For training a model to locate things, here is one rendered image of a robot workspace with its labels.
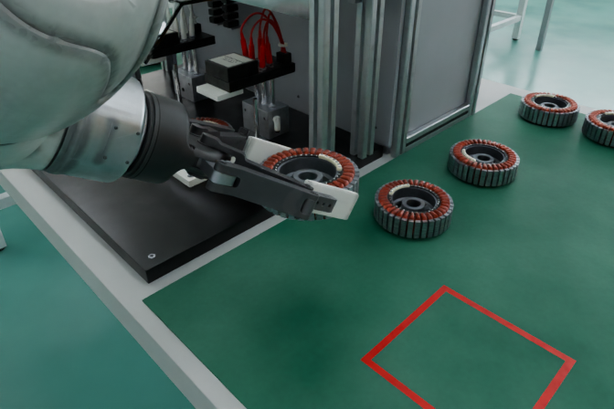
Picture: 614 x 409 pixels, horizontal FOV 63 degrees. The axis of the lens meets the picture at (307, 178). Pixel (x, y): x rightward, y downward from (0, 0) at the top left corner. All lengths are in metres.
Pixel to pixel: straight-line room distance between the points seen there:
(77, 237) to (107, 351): 0.90
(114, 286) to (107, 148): 0.31
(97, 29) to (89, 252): 0.57
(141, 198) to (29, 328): 1.07
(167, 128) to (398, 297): 0.35
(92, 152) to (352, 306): 0.35
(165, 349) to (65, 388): 1.03
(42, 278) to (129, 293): 1.32
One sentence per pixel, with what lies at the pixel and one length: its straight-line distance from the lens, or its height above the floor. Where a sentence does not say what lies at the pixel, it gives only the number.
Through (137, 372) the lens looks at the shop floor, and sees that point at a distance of 1.57.
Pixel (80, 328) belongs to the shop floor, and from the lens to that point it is 1.74.
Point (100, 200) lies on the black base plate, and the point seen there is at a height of 0.77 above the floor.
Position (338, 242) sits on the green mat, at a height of 0.75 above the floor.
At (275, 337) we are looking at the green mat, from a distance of 0.58.
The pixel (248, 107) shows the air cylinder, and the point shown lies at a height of 0.82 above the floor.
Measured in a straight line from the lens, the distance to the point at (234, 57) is 0.88.
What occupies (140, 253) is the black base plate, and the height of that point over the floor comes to 0.77.
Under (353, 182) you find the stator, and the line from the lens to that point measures 0.53.
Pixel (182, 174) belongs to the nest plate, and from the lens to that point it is 0.81.
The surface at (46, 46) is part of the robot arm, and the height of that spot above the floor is 1.14.
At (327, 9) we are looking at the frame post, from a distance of 0.70.
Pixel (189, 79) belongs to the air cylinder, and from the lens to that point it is 1.09.
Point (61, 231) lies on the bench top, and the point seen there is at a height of 0.75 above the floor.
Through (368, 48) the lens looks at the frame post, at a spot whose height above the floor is 0.96.
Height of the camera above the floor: 1.19
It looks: 31 degrees down
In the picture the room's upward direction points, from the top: straight up
